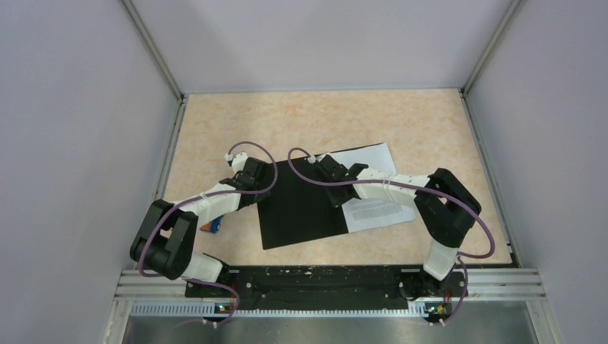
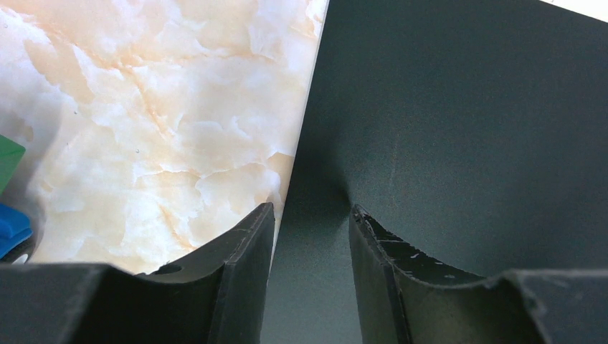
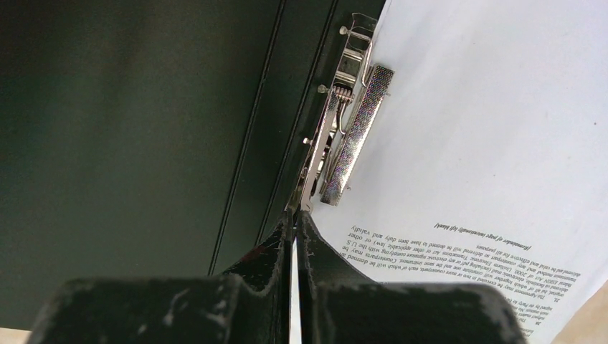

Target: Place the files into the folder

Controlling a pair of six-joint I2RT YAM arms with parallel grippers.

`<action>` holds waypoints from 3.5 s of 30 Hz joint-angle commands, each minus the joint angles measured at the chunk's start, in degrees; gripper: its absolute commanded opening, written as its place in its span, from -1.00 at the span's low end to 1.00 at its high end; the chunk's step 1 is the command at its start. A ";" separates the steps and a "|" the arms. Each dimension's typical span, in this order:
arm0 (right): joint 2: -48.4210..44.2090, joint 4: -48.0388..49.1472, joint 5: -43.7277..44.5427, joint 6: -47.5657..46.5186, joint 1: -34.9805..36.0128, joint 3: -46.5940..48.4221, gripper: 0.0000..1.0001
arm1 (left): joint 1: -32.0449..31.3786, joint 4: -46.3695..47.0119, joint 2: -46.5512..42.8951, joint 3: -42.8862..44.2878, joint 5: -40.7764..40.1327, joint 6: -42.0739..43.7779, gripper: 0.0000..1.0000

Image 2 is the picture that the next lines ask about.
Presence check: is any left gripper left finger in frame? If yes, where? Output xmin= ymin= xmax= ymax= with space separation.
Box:
xmin=1 ymin=203 xmax=275 ymax=343

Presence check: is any orange blue toy truck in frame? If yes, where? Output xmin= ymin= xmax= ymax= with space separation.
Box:
xmin=0 ymin=134 xmax=37 ymax=265

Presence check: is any teal black file folder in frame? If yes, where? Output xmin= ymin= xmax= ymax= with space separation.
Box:
xmin=261 ymin=1 xmax=607 ymax=343

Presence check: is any printed paper sheet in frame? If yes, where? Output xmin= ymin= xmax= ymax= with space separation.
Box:
xmin=543 ymin=0 xmax=608 ymax=22

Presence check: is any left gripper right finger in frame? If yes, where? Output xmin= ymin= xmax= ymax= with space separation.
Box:
xmin=349 ymin=206 xmax=607 ymax=343

